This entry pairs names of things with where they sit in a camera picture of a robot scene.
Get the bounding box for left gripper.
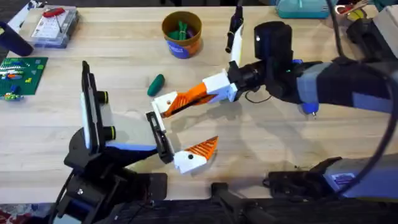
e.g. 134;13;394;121
95;88;219;175

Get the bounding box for green toy vegetable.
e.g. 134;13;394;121
146;73;166;98

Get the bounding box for right upright wrist plate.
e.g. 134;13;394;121
230;24;244;67

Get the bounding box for upright wrist plate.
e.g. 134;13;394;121
230;24;244;67
80;90;90;151

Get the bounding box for brown tub with toys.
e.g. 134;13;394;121
161;11;203;60

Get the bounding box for left upright wrist plate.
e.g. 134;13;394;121
80;90;90;151

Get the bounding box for teal zip case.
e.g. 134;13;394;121
275;0;338;20

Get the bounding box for clear plastic parts box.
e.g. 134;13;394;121
30;5;80;50

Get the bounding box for green board with blocks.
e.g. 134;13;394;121
0;56;49;102

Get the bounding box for pale cardboard box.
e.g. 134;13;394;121
372;4;398;60

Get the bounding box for dark blue cylinder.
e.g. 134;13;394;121
0;19;35;58

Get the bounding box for thin black cable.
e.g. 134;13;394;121
244;90;274;105

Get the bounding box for black rail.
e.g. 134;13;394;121
118;182;398;224

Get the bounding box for thick black cable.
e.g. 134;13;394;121
324;0;398;197

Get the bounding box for red handled scissors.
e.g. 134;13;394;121
335;0;371;16

